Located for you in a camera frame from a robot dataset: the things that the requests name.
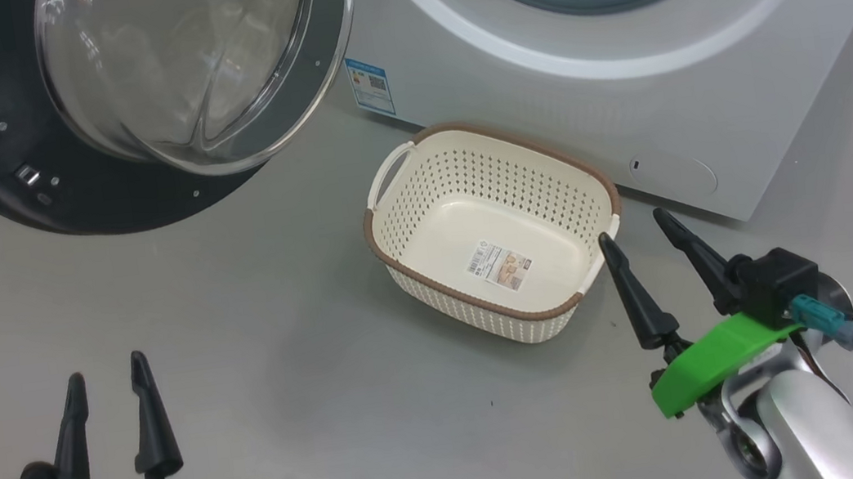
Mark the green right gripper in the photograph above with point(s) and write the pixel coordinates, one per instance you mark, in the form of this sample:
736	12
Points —
714	358

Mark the white front-load washing machine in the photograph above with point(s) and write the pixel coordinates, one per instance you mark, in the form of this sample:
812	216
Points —
704	96

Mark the basket product label sticker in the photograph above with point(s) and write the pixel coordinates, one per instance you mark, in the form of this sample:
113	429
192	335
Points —
500	267

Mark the cream perforated laundry basket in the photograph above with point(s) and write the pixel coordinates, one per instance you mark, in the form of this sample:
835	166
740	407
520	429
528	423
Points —
488	207

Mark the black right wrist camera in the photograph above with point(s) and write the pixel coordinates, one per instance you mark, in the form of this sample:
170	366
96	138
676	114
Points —
778	284

